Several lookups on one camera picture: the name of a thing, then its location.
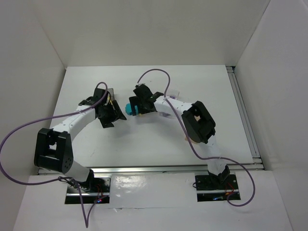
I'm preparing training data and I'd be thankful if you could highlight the aluminium rail right side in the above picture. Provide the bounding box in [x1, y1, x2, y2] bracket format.
[226, 66, 265, 170]

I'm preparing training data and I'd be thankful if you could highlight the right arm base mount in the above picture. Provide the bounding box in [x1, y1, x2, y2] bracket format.
[192, 174, 241, 202]

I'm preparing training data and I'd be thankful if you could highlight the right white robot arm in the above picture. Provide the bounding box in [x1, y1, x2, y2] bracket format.
[129, 84, 230, 184]

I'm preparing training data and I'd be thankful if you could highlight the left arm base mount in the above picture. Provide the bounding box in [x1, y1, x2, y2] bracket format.
[60, 177, 111, 205]

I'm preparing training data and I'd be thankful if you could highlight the smoky grey plastic container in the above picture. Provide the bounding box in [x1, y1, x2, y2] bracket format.
[107, 88, 115, 101]

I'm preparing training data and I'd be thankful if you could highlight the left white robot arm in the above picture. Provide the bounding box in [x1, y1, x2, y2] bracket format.
[34, 88, 126, 190]

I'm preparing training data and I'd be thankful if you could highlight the clear plastic container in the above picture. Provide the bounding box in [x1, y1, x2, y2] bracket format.
[159, 89, 180, 119]

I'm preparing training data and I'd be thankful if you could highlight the teal lego figure piece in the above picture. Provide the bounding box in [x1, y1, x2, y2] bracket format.
[125, 103, 139, 116]

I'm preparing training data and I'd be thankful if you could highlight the aluminium rail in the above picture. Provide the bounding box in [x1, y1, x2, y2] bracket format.
[38, 164, 217, 175]
[226, 66, 265, 170]

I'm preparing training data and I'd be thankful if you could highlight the orange tinted plastic container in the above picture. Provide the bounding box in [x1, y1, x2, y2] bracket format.
[185, 136, 199, 145]

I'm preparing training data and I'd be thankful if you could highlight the aluminium rail front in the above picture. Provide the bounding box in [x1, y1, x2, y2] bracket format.
[38, 164, 217, 175]

